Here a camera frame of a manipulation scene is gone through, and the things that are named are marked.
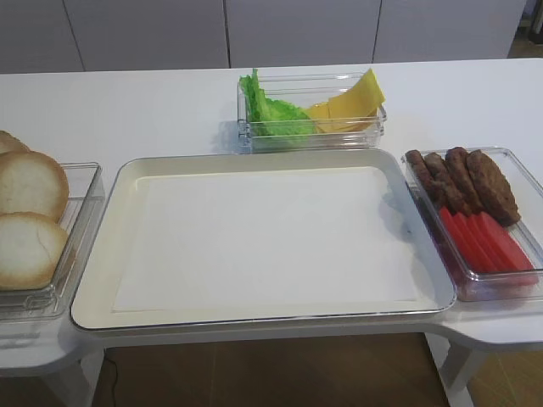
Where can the clear plastic bread container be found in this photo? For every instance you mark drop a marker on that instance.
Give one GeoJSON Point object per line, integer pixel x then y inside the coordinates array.
{"type": "Point", "coordinates": [80, 220]}

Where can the green lettuce leaf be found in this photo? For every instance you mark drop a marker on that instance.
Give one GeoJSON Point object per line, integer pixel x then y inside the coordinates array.
{"type": "Point", "coordinates": [274, 117]}

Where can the flat yellow cheese slice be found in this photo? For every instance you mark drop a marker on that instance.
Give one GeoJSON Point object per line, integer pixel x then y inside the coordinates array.
{"type": "Point", "coordinates": [343, 126]}

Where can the clear plastic lettuce cheese container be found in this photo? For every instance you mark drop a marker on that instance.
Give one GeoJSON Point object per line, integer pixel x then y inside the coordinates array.
{"type": "Point", "coordinates": [305, 91]}

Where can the upright yellow cheese slice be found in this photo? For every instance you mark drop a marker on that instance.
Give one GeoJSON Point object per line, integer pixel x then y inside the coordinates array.
{"type": "Point", "coordinates": [362, 100]}

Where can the white rectangular serving tray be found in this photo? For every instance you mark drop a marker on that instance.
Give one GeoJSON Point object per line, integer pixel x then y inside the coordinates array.
{"type": "Point", "coordinates": [228, 239]}

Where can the leftmost brown meat patty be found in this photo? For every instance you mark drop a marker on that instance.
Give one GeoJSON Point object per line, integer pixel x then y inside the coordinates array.
{"type": "Point", "coordinates": [415, 159]}

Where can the brown meat patty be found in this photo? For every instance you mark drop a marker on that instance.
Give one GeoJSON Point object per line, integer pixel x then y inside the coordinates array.
{"type": "Point", "coordinates": [454, 197]}
{"type": "Point", "coordinates": [456, 163]}
{"type": "Point", "coordinates": [493, 188]}
{"type": "Point", "coordinates": [415, 159]}

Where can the leftmost red tomato slice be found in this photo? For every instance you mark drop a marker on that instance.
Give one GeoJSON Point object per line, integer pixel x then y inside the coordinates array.
{"type": "Point", "coordinates": [449, 223]}

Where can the red tomato slice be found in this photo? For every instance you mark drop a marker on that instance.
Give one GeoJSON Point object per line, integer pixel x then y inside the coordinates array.
{"type": "Point", "coordinates": [500, 240]}
{"type": "Point", "coordinates": [503, 266]}
{"type": "Point", "coordinates": [449, 223]}
{"type": "Point", "coordinates": [479, 254]}

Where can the clear plastic meat tomato container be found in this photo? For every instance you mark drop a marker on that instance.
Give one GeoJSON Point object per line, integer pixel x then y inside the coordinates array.
{"type": "Point", "coordinates": [527, 233]}

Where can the rightmost brown meat patty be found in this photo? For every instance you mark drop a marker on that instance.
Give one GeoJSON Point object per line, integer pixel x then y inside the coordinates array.
{"type": "Point", "coordinates": [493, 188]}

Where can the upper bread bun slice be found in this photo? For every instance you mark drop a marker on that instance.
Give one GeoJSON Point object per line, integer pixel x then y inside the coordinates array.
{"type": "Point", "coordinates": [33, 182]}

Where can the bread bun slice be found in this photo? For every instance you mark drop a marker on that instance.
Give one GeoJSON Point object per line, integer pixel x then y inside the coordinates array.
{"type": "Point", "coordinates": [31, 247]}
{"type": "Point", "coordinates": [33, 182]}
{"type": "Point", "coordinates": [8, 144]}

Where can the front bread bun slice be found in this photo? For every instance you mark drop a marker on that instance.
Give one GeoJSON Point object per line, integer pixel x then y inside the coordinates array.
{"type": "Point", "coordinates": [31, 247]}

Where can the rightmost red tomato slice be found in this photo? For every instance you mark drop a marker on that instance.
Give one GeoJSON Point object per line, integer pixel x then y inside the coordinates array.
{"type": "Point", "coordinates": [500, 240]}

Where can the left bread bun slice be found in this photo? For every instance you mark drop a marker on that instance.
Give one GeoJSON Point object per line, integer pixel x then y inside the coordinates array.
{"type": "Point", "coordinates": [8, 144]}

